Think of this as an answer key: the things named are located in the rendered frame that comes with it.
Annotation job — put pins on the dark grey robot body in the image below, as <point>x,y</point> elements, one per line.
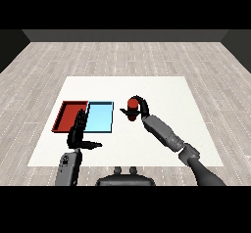
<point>125,179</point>

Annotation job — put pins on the red shallow open box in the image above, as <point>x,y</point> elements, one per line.
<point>68,116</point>

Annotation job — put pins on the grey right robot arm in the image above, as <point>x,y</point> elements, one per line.
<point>176,147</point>

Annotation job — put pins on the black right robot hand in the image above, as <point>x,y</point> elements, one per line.
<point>143,108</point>

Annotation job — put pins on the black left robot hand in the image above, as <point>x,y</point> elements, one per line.
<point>77,135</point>

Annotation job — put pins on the small red can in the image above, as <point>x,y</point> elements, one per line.
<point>132,105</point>

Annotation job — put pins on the light blue shallow open box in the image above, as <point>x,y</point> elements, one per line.
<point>98,116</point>

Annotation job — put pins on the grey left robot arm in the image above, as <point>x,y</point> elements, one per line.
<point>68,168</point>

